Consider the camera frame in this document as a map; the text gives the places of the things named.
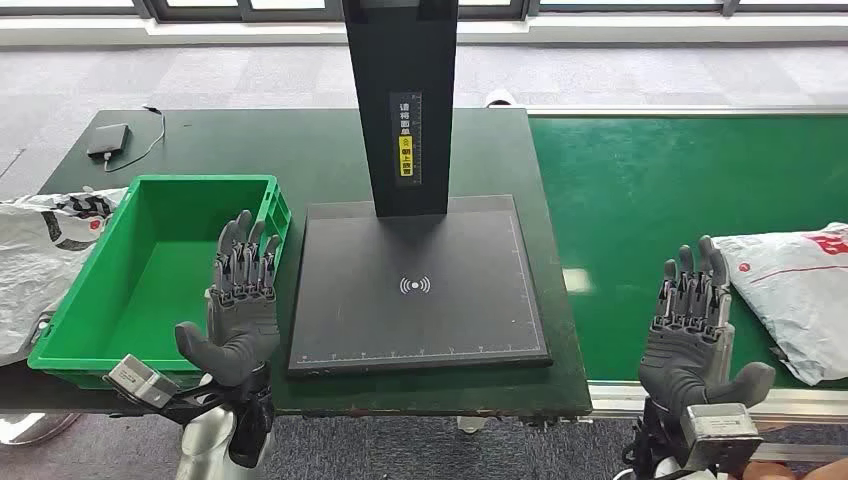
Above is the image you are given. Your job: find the green plastic crate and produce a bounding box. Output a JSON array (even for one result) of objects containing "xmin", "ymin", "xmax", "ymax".
[{"xmin": 27, "ymin": 174, "xmax": 293, "ymax": 390}]

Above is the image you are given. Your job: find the large grey plastic parcel bag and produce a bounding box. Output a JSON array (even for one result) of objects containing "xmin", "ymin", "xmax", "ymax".
[{"xmin": 712, "ymin": 223, "xmax": 848, "ymax": 388}]

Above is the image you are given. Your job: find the dark window frame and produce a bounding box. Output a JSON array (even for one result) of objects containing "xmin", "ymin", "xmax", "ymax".
[{"xmin": 0, "ymin": 0, "xmax": 848, "ymax": 24}]

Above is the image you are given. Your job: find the green conveyor belt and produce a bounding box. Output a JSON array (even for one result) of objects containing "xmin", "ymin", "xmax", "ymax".
[{"xmin": 527, "ymin": 115, "xmax": 848, "ymax": 391}]

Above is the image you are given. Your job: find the round chrome base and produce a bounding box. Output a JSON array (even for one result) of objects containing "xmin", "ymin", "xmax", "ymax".
[{"xmin": 0, "ymin": 411, "xmax": 82, "ymax": 446}]

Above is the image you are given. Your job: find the thin white cable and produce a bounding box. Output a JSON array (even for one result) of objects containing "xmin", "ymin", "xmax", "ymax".
[{"xmin": 102, "ymin": 105, "xmax": 167, "ymax": 174}]

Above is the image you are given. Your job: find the black yellow label sticker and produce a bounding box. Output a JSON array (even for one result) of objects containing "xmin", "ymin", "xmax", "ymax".
[{"xmin": 389, "ymin": 91, "xmax": 423, "ymax": 188}]

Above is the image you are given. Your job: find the black power bank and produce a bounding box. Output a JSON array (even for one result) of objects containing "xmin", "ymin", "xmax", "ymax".
[{"xmin": 86, "ymin": 123, "xmax": 130, "ymax": 159}]

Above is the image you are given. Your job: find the white parcel bag black print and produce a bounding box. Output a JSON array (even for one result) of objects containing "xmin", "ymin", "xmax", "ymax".
[{"xmin": 0, "ymin": 187, "xmax": 128, "ymax": 367}]

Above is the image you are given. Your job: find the black inbound scanner machine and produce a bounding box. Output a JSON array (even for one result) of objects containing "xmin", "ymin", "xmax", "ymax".
[{"xmin": 286, "ymin": 0, "xmax": 553, "ymax": 379}]

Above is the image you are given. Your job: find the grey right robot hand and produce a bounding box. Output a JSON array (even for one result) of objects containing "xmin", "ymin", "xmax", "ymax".
[{"xmin": 637, "ymin": 235, "xmax": 776, "ymax": 420}]

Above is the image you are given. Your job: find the aluminium conveyor frame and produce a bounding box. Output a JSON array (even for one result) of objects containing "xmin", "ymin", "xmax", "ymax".
[{"xmin": 525, "ymin": 103, "xmax": 848, "ymax": 429}]

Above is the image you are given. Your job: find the person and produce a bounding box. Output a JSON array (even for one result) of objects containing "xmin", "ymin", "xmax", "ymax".
[{"xmin": 741, "ymin": 458, "xmax": 848, "ymax": 480}]

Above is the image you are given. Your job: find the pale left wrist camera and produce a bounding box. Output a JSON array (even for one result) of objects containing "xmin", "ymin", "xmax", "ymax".
[{"xmin": 105, "ymin": 354, "xmax": 180, "ymax": 410}]

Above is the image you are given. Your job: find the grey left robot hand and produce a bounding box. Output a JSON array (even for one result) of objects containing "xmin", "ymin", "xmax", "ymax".
[{"xmin": 174, "ymin": 209, "xmax": 283, "ymax": 389}]

